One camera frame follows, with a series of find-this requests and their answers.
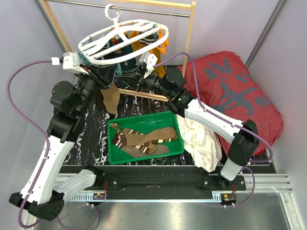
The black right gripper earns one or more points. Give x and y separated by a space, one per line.
142 82

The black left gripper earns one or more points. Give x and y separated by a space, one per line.
102 75

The tan brown sock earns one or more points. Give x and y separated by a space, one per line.
111 98

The teal clip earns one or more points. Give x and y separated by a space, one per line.
120 68

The white round clip hanger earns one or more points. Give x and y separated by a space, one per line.
119 35

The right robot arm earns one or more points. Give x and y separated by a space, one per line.
242 136

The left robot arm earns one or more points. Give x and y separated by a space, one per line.
41 197

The dark green socks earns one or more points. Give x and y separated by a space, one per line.
129 64

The yellow socks with striped cuffs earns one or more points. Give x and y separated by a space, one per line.
157 51

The brown striped socks in tray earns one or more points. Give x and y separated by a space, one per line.
138 145

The green plastic tray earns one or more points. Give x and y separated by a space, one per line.
144 124

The red pillow with blue pattern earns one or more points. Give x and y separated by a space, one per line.
226 85

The metal hanging rod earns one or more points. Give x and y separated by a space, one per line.
121 8

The white crumpled cloth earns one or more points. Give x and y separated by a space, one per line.
201 143

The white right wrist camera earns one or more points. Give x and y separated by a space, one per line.
150 61

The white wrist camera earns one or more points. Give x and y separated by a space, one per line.
71 63
150 61

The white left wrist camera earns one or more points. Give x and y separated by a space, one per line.
71 63

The wooden clothes rack frame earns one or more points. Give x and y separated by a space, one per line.
57 30

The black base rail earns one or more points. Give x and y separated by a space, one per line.
166 183

